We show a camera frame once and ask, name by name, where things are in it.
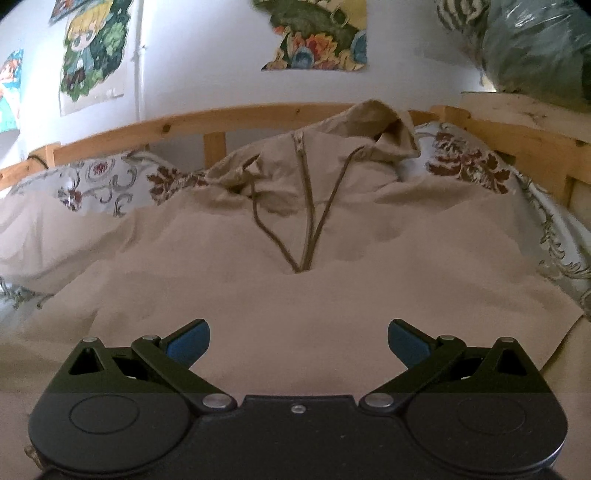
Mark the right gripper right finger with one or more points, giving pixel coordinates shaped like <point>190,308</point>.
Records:
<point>470,410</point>

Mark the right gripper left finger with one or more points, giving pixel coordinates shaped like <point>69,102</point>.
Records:
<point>122,410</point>

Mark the beige hooded jacket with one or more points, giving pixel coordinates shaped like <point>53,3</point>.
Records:
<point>298,296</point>

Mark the floral patterned bed sheet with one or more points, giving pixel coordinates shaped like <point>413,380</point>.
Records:
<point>122,182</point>

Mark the green plastic-wrapped bundle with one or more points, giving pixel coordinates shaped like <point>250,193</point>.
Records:
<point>540,49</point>

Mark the green striped fabric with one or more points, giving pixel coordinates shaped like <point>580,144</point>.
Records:
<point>467,18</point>

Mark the wooden bed frame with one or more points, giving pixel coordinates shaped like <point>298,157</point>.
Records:
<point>550,144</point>

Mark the cartoon girl wall poster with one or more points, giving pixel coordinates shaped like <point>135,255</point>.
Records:
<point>96,54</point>

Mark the blue cartoon wall poster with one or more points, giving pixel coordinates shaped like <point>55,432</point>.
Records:
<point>11,76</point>

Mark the floral landscape wall poster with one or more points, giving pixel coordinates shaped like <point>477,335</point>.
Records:
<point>317,35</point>

